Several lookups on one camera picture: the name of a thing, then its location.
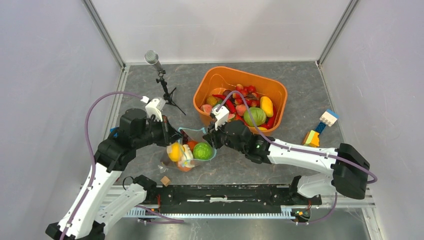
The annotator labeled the watermelon slice toy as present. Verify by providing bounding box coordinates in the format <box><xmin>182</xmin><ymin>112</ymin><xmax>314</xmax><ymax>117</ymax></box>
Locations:
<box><xmin>200</xmin><ymin>104</ymin><xmax>213</xmax><ymax>115</ymax></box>

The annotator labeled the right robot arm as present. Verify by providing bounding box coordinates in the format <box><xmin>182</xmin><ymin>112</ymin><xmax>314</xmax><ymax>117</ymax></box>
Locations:
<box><xmin>203</xmin><ymin>120</ymin><xmax>371</xmax><ymax>204</ymax></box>

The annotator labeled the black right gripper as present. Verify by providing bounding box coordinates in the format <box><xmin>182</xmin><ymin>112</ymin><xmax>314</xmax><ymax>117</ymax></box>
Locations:
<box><xmin>203</xmin><ymin>118</ymin><xmax>247</xmax><ymax>155</ymax></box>

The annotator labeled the green custard apple toy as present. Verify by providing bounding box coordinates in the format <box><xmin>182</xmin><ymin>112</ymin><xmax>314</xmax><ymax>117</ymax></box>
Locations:
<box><xmin>193</xmin><ymin>142</ymin><xmax>214</xmax><ymax>161</ymax></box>

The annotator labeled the white mushroom toy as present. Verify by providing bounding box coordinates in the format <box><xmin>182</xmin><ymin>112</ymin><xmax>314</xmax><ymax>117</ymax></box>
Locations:
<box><xmin>178</xmin><ymin>144</ymin><xmax>195</xmax><ymax>168</ymax></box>

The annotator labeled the lychee cluster toy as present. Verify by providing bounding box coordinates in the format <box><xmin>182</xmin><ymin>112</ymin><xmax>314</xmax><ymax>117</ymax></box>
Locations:
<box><xmin>230</xmin><ymin>84</ymin><xmax>261</xmax><ymax>107</ymax></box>

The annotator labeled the yellow mango toy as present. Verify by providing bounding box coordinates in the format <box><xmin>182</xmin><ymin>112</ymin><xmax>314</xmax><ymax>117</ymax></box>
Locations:
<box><xmin>260</xmin><ymin>96</ymin><xmax>274</xmax><ymax>118</ymax></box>

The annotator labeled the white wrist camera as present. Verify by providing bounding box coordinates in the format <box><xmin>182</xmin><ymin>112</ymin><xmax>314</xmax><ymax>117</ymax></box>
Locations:
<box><xmin>140</xmin><ymin>96</ymin><xmax>166</xmax><ymax>122</ymax></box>
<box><xmin>211</xmin><ymin>104</ymin><xmax>230</xmax><ymax>130</ymax></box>

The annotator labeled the pink peach toy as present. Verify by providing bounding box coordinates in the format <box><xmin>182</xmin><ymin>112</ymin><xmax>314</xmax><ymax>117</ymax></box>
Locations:
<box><xmin>235</xmin><ymin>104</ymin><xmax>248</xmax><ymax>117</ymax></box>

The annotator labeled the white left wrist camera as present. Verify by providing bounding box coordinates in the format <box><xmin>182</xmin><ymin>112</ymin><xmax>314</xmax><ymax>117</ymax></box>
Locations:
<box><xmin>140</xmin><ymin>96</ymin><xmax>166</xmax><ymax>122</ymax></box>

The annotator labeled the small wooden cube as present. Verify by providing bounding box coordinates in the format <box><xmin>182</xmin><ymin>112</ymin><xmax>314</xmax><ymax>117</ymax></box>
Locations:
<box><xmin>160</xmin><ymin>176</ymin><xmax>171</xmax><ymax>187</ymax></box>

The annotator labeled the red chili pepper toy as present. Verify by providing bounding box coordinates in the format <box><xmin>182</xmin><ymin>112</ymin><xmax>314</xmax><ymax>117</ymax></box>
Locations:
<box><xmin>212</xmin><ymin>94</ymin><xmax>236</xmax><ymax>114</ymax></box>

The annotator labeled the white blue block stack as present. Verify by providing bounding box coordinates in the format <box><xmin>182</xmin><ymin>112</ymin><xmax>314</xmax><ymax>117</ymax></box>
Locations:
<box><xmin>314</xmin><ymin>109</ymin><xmax>339</xmax><ymax>134</ymax></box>

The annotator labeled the brown kiwi toy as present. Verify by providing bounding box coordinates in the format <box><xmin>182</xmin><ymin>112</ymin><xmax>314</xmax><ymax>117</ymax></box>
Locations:
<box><xmin>206</xmin><ymin>96</ymin><xmax>219</xmax><ymax>107</ymax></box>

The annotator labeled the green cabbage toy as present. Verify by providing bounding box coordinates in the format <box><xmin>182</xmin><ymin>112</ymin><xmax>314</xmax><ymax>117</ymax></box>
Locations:
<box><xmin>243</xmin><ymin>107</ymin><xmax>267</xmax><ymax>127</ymax></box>

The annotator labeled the orange yellow green block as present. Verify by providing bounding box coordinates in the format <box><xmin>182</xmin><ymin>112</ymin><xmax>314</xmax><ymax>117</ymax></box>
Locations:
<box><xmin>302</xmin><ymin>130</ymin><xmax>320</xmax><ymax>148</ymax></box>

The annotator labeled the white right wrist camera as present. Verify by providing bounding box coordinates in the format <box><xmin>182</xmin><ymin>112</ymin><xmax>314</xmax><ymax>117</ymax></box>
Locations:
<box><xmin>211</xmin><ymin>104</ymin><xmax>230</xmax><ymax>130</ymax></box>

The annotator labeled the orange fruit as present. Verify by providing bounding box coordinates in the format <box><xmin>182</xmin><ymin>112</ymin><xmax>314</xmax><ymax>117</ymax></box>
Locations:
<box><xmin>177</xmin><ymin>164</ymin><xmax>192</xmax><ymax>173</ymax></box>

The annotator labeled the clear zip top bag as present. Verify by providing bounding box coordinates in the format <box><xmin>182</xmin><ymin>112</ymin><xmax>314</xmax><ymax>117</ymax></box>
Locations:
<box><xmin>158</xmin><ymin>127</ymin><xmax>217</xmax><ymax>172</ymax></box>

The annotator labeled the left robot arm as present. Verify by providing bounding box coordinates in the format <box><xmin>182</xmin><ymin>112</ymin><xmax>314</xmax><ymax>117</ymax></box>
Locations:
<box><xmin>45</xmin><ymin>108</ymin><xmax>183</xmax><ymax>240</ymax></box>

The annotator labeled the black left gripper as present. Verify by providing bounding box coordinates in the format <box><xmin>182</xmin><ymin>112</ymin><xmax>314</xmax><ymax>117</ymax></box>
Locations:
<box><xmin>134</xmin><ymin>114</ymin><xmax>184</xmax><ymax>148</ymax></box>

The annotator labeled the orange plastic bin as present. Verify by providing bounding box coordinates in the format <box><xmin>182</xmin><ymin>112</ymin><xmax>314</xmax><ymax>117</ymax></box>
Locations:
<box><xmin>193</xmin><ymin>66</ymin><xmax>288</xmax><ymax>136</ymax></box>

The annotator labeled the small orange pumpkin toy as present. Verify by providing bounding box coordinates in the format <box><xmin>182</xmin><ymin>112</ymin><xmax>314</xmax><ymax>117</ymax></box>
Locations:
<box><xmin>187</xmin><ymin>140</ymin><xmax>198</xmax><ymax>151</ymax></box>

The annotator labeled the yellow lemon toy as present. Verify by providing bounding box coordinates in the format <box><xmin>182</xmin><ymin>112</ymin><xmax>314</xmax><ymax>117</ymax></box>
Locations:
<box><xmin>166</xmin><ymin>142</ymin><xmax>185</xmax><ymax>162</ymax></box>

